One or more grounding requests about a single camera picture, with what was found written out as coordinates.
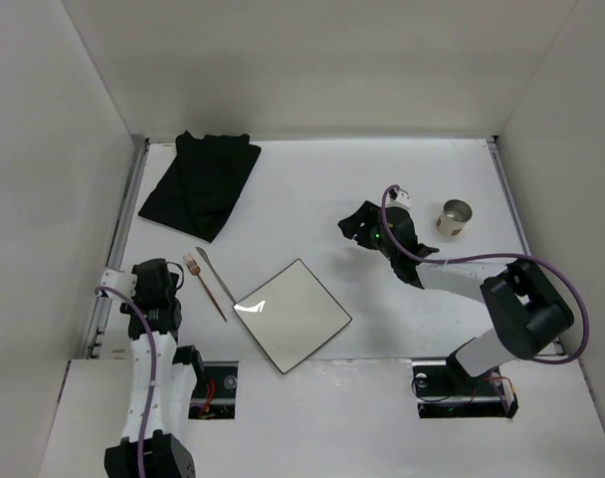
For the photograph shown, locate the black cloth placemat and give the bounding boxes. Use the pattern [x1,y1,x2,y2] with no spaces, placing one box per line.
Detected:
[138,131,262,243]

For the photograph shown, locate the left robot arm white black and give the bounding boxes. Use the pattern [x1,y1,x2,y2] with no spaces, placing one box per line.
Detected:
[96,258,204,477]

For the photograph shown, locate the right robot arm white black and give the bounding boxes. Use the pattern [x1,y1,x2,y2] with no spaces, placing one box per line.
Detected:
[337,201,574,388]

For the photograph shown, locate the copper fork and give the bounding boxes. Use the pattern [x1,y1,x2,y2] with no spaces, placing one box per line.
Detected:
[183,254,228,323]

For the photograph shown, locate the silver table knife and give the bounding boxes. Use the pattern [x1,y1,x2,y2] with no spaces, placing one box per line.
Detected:
[195,247,236,304]

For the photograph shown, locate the metal cup with paper sleeve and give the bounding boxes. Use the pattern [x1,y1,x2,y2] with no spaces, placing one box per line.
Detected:
[436,199,473,237]

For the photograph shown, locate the square white plate black rim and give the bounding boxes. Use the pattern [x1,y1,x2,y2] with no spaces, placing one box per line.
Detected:
[233,259,352,375]

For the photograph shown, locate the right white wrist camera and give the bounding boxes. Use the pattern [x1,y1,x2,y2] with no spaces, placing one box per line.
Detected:
[387,187,411,211]

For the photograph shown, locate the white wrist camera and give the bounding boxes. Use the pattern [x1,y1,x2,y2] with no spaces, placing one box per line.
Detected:
[99,268,137,300]
[387,187,411,211]

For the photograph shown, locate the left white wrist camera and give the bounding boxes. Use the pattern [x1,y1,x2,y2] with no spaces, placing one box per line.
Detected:
[99,268,137,300]

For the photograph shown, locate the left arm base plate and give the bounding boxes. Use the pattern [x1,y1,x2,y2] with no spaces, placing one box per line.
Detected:
[188,361,239,420]

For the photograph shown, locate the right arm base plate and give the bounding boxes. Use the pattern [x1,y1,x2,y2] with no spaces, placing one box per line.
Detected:
[411,360,519,419]

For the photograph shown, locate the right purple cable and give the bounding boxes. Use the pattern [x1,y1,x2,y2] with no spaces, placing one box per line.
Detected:
[380,184,592,363]

